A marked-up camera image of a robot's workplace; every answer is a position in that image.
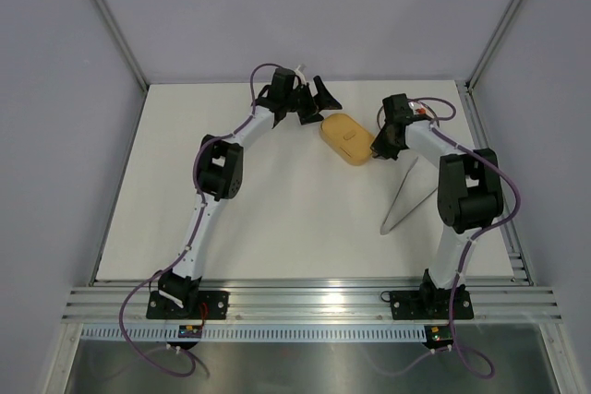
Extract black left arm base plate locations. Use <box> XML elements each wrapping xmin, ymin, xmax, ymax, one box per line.
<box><xmin>146</xmin><ymin>291</ymin><xmax>230</xmax><ymax>320</ymax></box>

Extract aluminium corner post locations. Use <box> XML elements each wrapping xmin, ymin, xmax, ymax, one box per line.
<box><xmin>464</xmin><ymin>0</ymin><xmax>525</xmax><ymax>93</ymax></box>
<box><xmin>91</xmin><ymin>0</ymin><xmax>150</xmax><ymax>94</ymax></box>

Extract stainless steel food tongs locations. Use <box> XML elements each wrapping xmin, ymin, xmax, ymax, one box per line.
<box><xmin>380</xmin><ymin>156</ymin><xmax>439</xmax><ymax>235</ymax></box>

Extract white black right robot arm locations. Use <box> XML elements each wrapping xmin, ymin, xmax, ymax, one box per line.
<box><xmin>371</xmin><ymin>94</ymin><xmax>504</xmax><ymax>320</ymax></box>

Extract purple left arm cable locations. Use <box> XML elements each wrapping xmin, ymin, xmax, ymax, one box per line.
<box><xmin>118</xmin><ymin>61</ymin><xmax>304</xmax><ymax>379</ymax></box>

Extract right aluminium corner post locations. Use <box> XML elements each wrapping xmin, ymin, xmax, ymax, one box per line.
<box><xmin>464</xmin><ymin>0</ymin><xmax>525</xmax><ymax>93</ymax></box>

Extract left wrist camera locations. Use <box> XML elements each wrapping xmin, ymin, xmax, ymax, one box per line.
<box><xmin>294</xmin><ymin>64</ymin><xmax>308</xmax><ymax>85</ymax></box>

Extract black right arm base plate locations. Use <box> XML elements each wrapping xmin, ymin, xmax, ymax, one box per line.
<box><xmin>388</xmin><ymin>287</ymin><xmax>475</xmax><ymax>321</ymax></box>

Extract slotted white cable duct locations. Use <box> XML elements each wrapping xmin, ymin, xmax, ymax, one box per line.
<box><xmin>80</xmin><ymin>324</ymin><xmax>428</xmax><ymax>343</ymax></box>

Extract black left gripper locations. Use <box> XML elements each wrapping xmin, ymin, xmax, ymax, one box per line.
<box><xmin>283</xmin><ymin>77</ymin><xmax>339</xmax><ymax>125</ymax></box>

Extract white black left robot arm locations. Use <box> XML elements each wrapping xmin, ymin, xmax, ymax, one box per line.
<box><xmin>147</xmin><ymin>65</ymin><xmax>343</xmax><ymax>320</ymax></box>

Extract yellow lunch box base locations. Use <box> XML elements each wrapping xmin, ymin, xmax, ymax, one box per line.
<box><xmin>320</xmin><ymin>133</ymin><xmax>373</xmax><ymax>166</ymax></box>

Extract yellow lunch box lid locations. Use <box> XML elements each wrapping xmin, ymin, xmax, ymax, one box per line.
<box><xmin>320</xmin><ymin>113</ymin><xmax>375</xmax><ymax>166</ymax></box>

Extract left aluminium corner post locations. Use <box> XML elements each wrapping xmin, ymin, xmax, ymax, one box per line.
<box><xmin>91</xmin><ymin>0</ymin><xmax>150</xmax><ymax>94</ymax></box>

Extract aluminium rail frame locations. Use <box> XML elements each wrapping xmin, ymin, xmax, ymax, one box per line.
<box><xmin>61</xmin><ymin>279</ymin><xmax>562</xmax><ymax>324</ymax></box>

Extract reflective metal front panel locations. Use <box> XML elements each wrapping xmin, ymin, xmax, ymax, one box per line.
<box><xmin>66</xmin><ymin>325</ymin><xmax>560</xmax><ymax>393</ymax></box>

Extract white patterned round plate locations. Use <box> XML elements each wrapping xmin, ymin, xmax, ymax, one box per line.
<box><xmin>376</xmin><ymin>101</ymin><xmax>438</xmax><ymax>129</ymax></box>

